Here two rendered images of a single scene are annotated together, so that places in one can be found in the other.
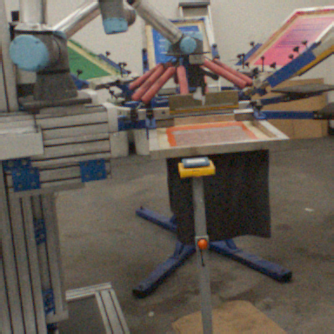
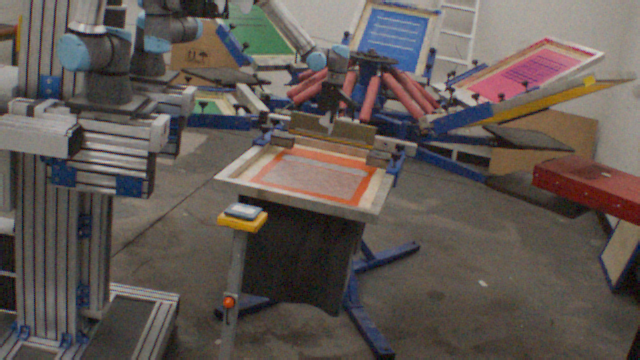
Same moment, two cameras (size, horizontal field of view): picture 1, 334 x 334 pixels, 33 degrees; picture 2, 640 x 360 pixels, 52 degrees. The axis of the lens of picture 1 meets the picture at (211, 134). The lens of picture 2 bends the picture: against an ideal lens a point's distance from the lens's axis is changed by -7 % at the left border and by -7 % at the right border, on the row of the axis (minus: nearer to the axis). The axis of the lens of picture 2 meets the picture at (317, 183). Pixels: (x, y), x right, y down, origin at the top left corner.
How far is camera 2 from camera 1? 80 cm
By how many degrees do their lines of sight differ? 17
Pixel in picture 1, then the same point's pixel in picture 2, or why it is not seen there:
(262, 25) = (540, 33)
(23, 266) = (62, 255)
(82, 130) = (121, 142)
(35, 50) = (75, 52)
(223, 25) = (493, 20)
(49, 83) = (98, 83)
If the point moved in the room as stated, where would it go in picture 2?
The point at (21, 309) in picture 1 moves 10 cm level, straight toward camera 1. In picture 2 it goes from (55, 293) to (47, 306)
